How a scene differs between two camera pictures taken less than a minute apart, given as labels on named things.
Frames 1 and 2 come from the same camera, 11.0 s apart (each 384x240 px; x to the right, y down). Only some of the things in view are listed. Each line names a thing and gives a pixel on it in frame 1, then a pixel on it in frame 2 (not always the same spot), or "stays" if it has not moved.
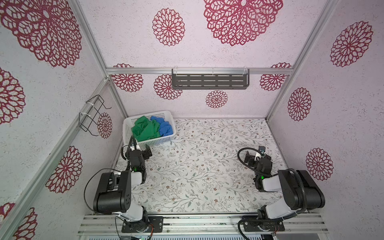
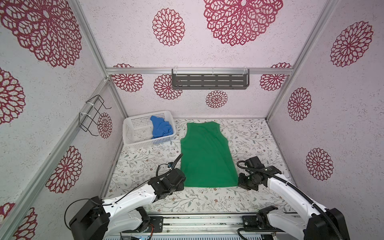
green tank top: x=144 y=129 -> x=207 y=161
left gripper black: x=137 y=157 -> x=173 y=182
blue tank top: x=165 y=128 stays
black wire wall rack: x=88 y=121 stays
